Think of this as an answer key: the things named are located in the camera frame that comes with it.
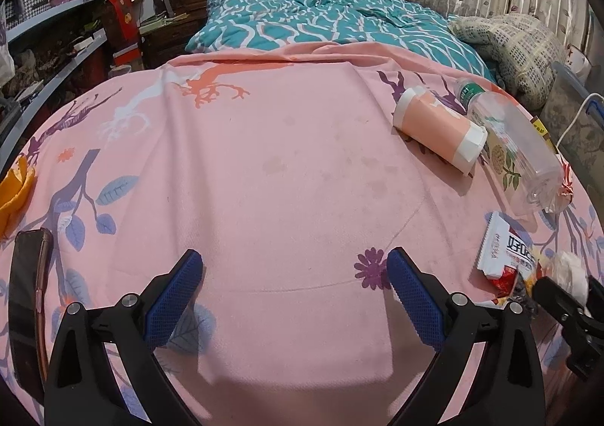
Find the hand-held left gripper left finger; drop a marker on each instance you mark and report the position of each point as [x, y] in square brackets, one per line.
[172, 298]

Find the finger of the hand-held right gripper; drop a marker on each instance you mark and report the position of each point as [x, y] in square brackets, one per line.
[557, 296]

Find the dark wooden nightstand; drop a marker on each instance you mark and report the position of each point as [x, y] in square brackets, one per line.
[165, 41]

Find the clear plastic bottle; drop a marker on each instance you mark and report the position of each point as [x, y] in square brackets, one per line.
[514, 147]

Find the grey shelf unit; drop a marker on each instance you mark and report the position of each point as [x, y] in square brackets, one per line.
[56, 63]

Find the teal patterned quilt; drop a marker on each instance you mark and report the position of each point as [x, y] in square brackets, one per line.
[306, 15]

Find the small red white wrapper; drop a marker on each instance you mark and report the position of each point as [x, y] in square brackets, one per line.
[565, 188]

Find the red box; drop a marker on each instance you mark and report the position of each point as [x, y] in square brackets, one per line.
[126, 30]

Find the orange peel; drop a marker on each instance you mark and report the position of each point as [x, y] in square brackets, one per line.
[16, 199]

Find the red white snack wrapper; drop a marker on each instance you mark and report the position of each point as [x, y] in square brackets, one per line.
[507, 251]

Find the orange white cylindrical roll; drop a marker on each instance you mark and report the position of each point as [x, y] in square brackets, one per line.
[436, 126]

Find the houndstooth bag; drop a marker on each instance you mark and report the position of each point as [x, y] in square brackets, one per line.
[28, 6]

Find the yellow brown packet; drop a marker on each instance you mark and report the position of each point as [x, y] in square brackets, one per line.
[542, 133]

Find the black smartphone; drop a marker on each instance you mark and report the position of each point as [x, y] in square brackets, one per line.
[26, 313]

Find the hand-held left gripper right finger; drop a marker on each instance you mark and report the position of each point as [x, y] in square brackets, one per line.
[417, 301]

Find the white tissue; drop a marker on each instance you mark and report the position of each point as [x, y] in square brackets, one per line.
[573, 270]

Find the beige patterned pillow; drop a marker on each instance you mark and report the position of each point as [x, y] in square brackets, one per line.
[514, 48]

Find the pink printed bed sheet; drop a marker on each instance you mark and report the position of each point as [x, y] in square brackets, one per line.
[283, 162]

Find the clear plastic storage bin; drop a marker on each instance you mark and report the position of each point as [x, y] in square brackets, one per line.
[580, 138]

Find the white mug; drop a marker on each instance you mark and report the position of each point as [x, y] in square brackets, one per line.
[579, 60]

